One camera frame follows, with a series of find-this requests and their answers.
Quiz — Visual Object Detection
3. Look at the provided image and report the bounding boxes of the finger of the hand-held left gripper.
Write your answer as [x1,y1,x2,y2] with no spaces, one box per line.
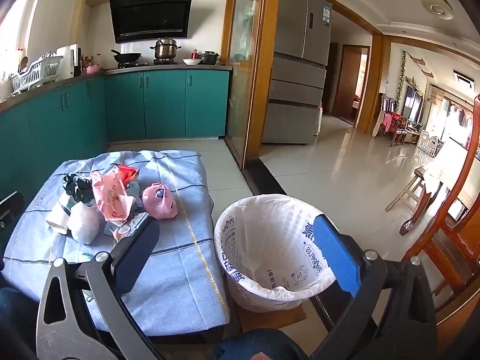
[0,191,25,224]

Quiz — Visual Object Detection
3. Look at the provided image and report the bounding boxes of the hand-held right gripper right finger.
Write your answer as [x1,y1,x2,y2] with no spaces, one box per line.
[309,213,437,360]

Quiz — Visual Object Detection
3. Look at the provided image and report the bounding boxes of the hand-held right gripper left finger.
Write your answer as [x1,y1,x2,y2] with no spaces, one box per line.
[35,214,164,360]

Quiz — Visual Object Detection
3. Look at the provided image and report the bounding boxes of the white paper cup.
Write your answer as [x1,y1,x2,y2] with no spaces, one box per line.
[46,202,72,235]

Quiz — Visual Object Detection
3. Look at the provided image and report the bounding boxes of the pink tissue packet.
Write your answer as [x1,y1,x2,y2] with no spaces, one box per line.
[141,182,178,219]

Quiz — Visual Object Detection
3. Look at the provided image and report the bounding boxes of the white plastic bag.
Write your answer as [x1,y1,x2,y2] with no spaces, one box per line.
[67,202,102,244]

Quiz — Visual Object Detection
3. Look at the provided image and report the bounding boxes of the pink translucent plastic bag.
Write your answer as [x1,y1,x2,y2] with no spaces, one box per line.
[90,167,134,222]

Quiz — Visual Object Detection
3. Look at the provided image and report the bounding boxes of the green vegetable stalk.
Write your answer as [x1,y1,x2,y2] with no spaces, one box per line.
[62,172,94,207]

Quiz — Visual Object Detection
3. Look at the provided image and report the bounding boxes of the wastebasket with white liner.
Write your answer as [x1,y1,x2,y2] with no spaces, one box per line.
[214,194,338,313]

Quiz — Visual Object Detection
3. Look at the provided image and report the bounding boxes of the blue checked tablecloth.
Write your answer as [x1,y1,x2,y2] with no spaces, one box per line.
[2,150,231,336]

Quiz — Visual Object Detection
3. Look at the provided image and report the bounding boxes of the brown cardboard sheet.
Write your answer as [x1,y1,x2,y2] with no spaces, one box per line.
[234,300,308,332]

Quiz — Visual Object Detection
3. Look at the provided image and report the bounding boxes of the wooden stool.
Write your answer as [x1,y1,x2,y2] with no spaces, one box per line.
[385,165,428,212]

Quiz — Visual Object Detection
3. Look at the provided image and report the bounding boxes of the red-brown wooden chair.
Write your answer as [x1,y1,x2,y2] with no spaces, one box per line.
[399,97,480,297]

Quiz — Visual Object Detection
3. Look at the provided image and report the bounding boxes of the person's left leg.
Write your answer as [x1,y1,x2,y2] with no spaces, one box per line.
[0,287,42,360]

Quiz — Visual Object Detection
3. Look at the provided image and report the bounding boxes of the person's leg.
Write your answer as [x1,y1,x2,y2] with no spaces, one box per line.
[212,328,319,360]
[0,287,42,360]

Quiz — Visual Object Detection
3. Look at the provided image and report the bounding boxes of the wooden dining table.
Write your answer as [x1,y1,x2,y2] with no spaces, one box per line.
[399,150,480,237]

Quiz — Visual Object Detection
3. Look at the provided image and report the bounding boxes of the person's right leg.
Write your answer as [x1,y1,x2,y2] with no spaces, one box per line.
[212,328,319,360]

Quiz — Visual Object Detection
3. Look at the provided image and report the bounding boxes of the white dish rack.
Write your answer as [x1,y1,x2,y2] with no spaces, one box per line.
[10,55,64,92]

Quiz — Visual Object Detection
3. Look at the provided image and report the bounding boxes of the row of wooden chairs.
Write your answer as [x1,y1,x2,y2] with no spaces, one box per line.
[379,94,413,147]

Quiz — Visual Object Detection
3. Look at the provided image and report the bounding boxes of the white play fence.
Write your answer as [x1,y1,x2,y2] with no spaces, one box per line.
[418,131,447,158]

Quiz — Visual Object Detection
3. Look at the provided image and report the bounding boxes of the white kitchen appliance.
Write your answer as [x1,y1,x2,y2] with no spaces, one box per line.
[56,44,79,79]

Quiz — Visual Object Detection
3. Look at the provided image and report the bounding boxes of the teal lower cabinets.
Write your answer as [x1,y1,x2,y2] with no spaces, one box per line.
[0,68,230,214]

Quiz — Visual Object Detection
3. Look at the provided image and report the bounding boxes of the flat screen television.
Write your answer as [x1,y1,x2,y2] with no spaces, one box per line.
[403,86,424,124]

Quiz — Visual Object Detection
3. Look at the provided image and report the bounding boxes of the kitchen window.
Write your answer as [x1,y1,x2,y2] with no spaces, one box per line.
[0,0,42,83]

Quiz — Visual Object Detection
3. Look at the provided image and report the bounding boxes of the brown wooden door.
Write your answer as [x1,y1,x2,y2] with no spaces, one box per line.
[332,44,372,126]

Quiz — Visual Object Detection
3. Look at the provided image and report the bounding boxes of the silver refrigerator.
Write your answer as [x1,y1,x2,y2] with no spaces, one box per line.
[261,0,333,146]

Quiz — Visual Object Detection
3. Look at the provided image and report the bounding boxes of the black wok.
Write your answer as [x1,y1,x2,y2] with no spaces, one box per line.
[110,49,142,64]

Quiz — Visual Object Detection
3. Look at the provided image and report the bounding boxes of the green vine garland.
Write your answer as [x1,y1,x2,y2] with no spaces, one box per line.
[397,50,407,102]

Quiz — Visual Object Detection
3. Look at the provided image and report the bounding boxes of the gas stove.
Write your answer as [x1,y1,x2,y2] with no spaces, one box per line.
[117,59,177,69]

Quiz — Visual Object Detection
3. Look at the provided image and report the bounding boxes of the wooden framed glass door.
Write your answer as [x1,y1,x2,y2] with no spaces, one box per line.
[225,0,282,169]

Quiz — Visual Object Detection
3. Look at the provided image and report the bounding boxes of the steel stock pot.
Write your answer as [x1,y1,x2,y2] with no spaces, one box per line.
[150,37,182,61]

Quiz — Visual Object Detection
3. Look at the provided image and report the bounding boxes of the ceiling air vent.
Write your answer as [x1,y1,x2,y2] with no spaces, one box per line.
[453,70,475,87]

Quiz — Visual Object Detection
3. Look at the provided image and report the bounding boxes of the black range hood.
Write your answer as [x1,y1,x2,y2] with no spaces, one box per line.
[109,0,194,44]

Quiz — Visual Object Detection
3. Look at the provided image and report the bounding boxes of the round ceiling lamp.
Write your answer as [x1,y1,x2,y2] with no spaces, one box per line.
[419,0,455,21]

